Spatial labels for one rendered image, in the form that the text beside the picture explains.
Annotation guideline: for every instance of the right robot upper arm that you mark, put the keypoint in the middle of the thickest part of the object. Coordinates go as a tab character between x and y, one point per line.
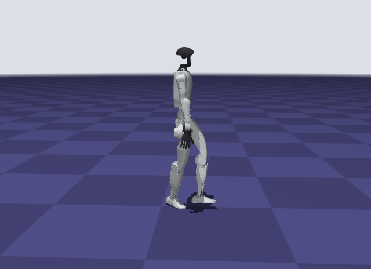
181	80

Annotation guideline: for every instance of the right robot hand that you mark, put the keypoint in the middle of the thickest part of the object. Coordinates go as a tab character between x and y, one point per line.
186	138

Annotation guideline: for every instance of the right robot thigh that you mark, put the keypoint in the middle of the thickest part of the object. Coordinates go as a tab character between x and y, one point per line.
182	153

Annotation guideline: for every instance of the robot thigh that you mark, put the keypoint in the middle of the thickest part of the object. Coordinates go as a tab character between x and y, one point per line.
182	153
200	143

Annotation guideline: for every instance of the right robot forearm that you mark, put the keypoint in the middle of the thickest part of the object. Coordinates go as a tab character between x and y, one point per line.
185	109

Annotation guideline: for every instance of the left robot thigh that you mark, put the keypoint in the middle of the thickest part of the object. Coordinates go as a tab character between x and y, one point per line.
200	143

